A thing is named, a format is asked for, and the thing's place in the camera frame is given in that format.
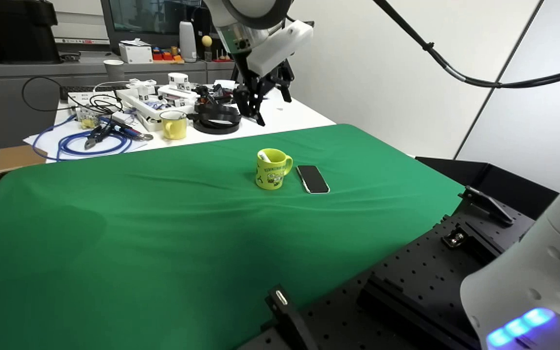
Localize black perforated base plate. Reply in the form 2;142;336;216
237;193;539;350

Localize white box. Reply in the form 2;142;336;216
117;37;154;66

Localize thin black cable loop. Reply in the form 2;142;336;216
20;74;70;117

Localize red orange tray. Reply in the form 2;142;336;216
152;45;185;65

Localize white bowl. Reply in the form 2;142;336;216
101;59;126;82

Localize small black mounting block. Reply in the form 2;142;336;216
441;228;471;251

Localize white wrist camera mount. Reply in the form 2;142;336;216
247;18;315;80

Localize black clamp with white label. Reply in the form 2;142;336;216
265;286;317;350

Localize flat cardboard box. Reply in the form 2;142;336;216
0;144;49;173

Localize black camera gear pile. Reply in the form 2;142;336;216
195;82;243;109

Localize green table cloth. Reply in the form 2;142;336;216
0;123;467;350

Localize large dark display screen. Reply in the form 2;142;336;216
99;0;220;61

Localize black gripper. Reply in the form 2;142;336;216
233;61;296;129

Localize black coiled strap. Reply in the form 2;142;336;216
191;105;243;136

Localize white parts tray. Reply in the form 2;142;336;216
115;86;198;125

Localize small yellow cup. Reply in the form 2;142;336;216
160;113;191;142

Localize blue cable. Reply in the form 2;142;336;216
31;115;136;164

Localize black smartphone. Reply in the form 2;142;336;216
296;164;333;197

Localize black office chair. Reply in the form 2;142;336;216
0;0;62;65

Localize white cylinder speaker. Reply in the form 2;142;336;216
177;20;198;65

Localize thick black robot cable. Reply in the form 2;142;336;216
373;0;560;92

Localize black flat clamp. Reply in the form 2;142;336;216
461;185;515;228

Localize yellow cartoon mug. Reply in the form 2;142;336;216
253;146;296;193

